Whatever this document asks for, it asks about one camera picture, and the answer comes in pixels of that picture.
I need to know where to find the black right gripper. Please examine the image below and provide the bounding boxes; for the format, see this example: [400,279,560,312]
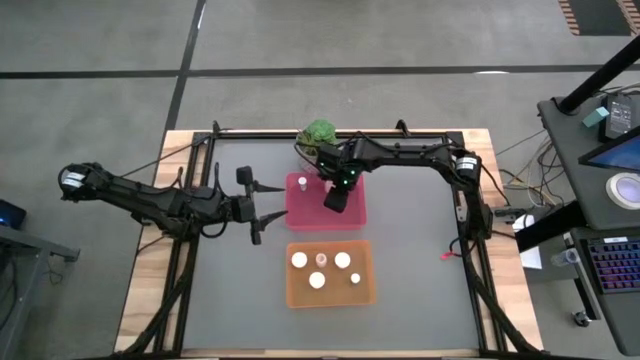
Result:
[315,142,362,215]

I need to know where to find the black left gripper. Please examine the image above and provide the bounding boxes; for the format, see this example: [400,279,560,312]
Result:
[230,165,290,247]

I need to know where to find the translucent pink plastic bin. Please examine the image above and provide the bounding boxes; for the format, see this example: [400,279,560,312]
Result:
[284,171,368,233]

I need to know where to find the translucent orange plastic bin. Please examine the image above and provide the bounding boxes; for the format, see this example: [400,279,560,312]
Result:
[285,239,378,310]

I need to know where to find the green leafy plant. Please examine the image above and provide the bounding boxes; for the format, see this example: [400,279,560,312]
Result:
[294,118,340,160]

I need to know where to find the white paper sheet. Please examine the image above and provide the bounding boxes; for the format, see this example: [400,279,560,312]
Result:
[510,213,544,271]

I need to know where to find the dark grey operator desk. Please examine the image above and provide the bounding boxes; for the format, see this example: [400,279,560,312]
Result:
[514,94,640,357]

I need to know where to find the clear bottle on desk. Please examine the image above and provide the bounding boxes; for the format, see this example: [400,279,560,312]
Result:
[549,247,582,268]

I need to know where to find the blue-lit black device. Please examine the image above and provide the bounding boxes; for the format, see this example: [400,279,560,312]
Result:
[0,198,28,231]

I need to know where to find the grey side table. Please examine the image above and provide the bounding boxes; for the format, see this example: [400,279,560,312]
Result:
[0,223,81,360]

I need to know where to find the teal block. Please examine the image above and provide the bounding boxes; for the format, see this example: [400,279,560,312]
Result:
[581,105,611,129]

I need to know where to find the white tape roll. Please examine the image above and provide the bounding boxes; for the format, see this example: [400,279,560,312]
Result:
[605,171,640,211]

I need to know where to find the blue-lit desk screen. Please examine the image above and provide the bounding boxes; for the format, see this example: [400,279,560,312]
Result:
[578,130,640,174]

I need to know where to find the backlit computer keyboard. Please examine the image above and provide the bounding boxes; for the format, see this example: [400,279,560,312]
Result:
[585,235,640,295]

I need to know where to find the black monitor pole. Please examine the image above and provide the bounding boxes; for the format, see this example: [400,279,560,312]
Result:
[556,33,640,115]

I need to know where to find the black power brick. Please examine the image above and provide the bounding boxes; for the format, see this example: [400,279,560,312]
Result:
[598,93,635,143]

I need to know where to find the black mat striped edge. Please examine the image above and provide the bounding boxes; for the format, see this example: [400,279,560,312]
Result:
[557,0,640,37]

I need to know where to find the black rig frame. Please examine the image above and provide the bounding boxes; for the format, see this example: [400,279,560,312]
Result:
[112,119,549,360]

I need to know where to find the tangled floor cables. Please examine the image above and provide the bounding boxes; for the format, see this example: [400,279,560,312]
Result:
[492,127,569,211]

